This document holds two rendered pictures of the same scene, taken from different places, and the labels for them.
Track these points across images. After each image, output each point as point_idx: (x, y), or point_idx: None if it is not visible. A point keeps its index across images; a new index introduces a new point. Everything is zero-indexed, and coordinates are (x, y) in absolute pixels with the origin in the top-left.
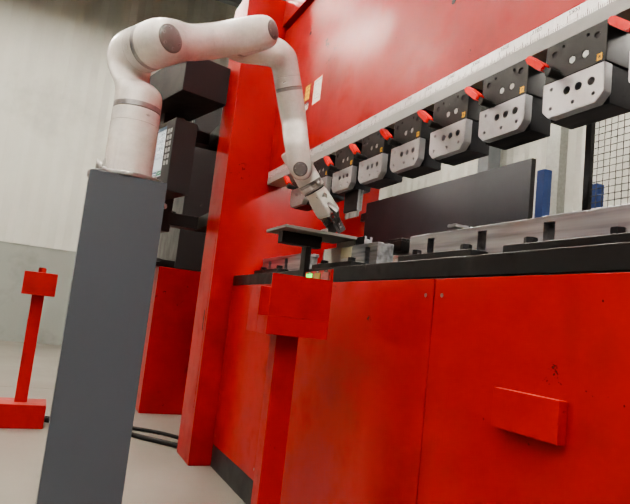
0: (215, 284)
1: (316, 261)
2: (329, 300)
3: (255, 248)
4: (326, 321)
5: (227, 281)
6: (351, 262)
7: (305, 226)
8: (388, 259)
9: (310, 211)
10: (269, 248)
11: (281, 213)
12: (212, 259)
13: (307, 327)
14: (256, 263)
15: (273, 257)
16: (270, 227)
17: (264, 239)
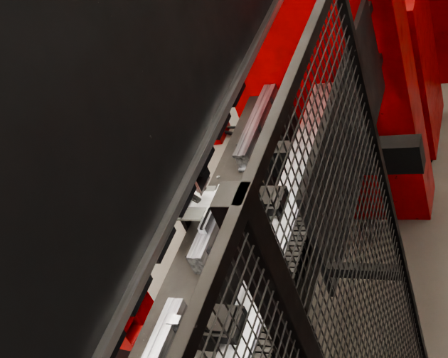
0: (237, 106)
1: (247, 158)
2: (125, 337)
3: (258, 69)
4: (130, 345)
5: (246, 101)
6: (185, 256)
7: (301, 35)
8: (201, 267)
9: (300, 18)
10: (272, 66)
11: (269, 31)
12: None
13: (122, 346)
14: (265, 82)
15: (256, 101)
16: (264, 47)
17: (263, 60)
